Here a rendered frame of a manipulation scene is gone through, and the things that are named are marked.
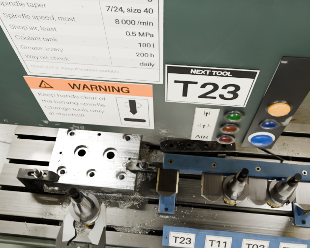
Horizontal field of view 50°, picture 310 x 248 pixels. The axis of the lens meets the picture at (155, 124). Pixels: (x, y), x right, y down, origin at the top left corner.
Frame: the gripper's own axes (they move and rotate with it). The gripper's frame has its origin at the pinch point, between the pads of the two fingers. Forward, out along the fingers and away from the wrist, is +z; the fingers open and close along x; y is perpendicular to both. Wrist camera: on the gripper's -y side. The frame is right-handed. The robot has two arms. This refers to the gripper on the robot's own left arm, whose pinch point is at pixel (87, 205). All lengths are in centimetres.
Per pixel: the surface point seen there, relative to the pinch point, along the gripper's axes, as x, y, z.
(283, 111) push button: 30.8, -39.2, 3.4
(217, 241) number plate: 33.2, 32.4, 1.0
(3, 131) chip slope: -60, 59, 45
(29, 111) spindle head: -2.6, -33.1, 4.2
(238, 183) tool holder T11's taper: 33.0, -1.8, 7.6
